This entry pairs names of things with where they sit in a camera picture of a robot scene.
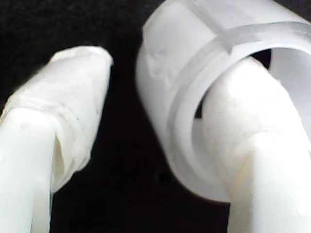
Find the large white tape roll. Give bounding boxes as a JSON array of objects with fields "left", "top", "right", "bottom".
[{"left": 135, "top": 0, "right": 311, "bottom": 203}]

